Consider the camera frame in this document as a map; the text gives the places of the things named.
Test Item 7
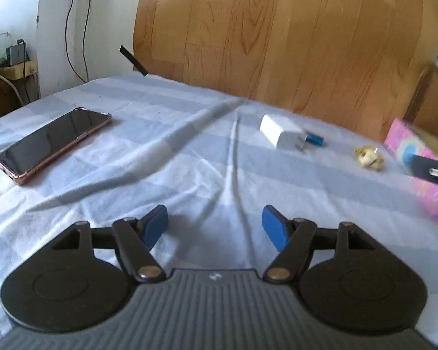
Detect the cream plastic spring clip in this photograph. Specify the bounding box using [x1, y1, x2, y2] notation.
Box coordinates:
[353, 146, 385, 171]

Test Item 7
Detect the black tape strip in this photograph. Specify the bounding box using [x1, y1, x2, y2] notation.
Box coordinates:
[119, 45, 148, 77]

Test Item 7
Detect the wooden headboard panel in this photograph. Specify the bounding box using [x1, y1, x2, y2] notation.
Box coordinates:
[131, 0, 438, 143]

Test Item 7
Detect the white power adapter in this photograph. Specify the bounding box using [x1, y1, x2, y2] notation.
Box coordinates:
[260, 114, 311, 152]

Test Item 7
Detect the black smartphone rose gold case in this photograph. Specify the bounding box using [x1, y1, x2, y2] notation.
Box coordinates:
[0, 107, 112, 186]

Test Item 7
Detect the white cable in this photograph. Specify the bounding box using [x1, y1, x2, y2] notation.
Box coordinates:
[0, 71, 24, 107]

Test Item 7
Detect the striped grey bed sheet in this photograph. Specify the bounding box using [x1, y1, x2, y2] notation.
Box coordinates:
[0, 73, 438, 347]

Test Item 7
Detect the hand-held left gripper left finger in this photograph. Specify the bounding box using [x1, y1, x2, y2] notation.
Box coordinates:
[51, 205, 168, 283]

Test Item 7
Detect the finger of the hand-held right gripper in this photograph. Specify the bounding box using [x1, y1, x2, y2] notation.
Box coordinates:
[409, 155, 438, 190]

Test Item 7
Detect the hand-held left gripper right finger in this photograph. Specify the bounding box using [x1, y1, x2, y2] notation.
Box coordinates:
[262, 205, 370, 284]

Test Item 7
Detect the thin dark red cable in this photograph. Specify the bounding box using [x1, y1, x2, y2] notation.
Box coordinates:
[65, 0, 92, 83]

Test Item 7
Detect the small wooden box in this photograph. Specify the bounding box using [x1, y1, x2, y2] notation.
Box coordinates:
[0, 61, 39, 81]

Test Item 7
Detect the pink tin box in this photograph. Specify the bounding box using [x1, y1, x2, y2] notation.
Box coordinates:
[383, 117, 438, 227]

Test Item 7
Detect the grey charger block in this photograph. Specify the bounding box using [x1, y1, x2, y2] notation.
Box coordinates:
[6, 44, 30, 67]

